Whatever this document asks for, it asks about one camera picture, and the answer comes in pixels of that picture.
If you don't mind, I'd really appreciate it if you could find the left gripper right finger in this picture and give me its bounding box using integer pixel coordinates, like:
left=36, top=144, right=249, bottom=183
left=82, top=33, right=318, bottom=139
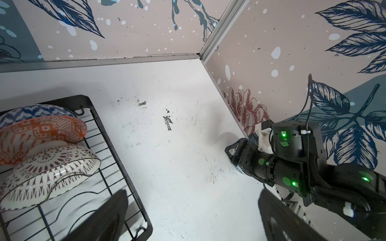
left=258, top=189, right=325, bottom=241

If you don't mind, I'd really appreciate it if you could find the white lattice patterned bowl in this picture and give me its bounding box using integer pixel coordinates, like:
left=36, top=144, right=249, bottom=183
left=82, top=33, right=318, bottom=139
left=1, top=141, right=101, bottom=211

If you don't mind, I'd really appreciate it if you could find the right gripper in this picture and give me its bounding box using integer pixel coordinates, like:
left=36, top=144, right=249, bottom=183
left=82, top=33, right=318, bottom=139
left=225, top=138, right=277, bottom=184

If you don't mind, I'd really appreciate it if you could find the red patterned bowl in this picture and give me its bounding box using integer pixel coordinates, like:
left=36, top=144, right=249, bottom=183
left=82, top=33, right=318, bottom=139
left=1, top=104, right=87, bottom=165

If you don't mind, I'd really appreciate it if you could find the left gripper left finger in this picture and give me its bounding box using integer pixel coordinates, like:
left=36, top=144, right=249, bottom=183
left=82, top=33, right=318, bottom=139
left=64, top=190, right=128, bottom=241

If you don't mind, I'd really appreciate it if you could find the black wire dish rack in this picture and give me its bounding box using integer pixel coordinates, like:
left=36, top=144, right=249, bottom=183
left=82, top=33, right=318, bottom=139
left=1, top=95, right=153, bottom=241

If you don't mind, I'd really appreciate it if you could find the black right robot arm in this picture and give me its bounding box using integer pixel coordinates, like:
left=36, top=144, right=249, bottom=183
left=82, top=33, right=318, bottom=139
left=225, top=78, right=386, bottom=241

